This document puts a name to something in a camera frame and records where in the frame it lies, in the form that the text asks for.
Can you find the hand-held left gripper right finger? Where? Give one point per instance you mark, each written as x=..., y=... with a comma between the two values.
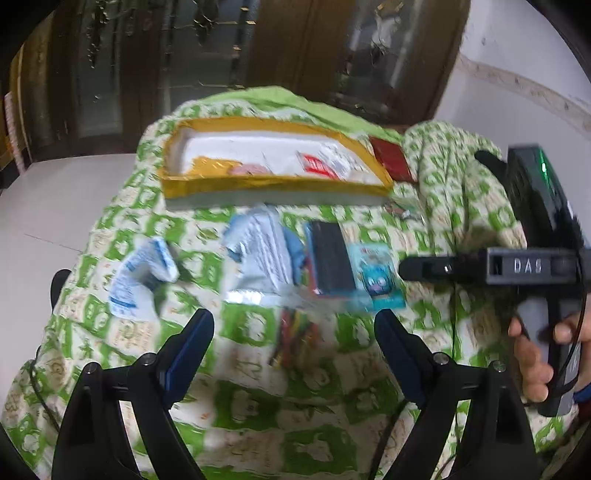
x=401, y=355

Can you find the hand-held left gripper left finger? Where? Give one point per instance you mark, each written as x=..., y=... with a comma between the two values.
x=182, y=360

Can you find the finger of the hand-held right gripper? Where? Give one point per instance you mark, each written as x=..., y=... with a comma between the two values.
x=443, y=269
x=496, y=168

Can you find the teal cartoon packet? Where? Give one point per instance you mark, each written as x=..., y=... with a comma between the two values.
x=376, y=277

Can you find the white and blue packet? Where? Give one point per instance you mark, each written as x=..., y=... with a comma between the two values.
x=138, y=277

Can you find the bag of colourful bands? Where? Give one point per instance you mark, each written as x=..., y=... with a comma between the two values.
x=295, y=337

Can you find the black rectangular pouch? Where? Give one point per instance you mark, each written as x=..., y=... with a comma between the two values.
x=328, y=258

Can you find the white printed packet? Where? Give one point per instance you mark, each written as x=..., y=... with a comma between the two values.
x=263, y=249

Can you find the blue plush toy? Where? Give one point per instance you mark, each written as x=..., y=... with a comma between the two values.
x=295, y=251

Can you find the clear zip bag red print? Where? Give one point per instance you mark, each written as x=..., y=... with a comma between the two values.
x=318, y=165

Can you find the gold foil lined box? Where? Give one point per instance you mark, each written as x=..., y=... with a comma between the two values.
x=207, y=184

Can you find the person's right hand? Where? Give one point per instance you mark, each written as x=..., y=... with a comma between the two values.
x=531, y=374

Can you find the green printed blanket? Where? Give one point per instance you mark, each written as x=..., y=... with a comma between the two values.
x=231, y=415

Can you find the black chair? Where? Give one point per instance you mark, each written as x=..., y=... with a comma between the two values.
x=59, y=284

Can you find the pink plush toy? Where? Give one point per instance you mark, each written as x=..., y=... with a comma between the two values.
x=251, y=170

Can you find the dark wooden glass doors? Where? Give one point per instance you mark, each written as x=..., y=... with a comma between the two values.
x=286, y=46

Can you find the yellow cardboard box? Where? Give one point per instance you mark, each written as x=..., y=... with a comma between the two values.
x=14, y=115

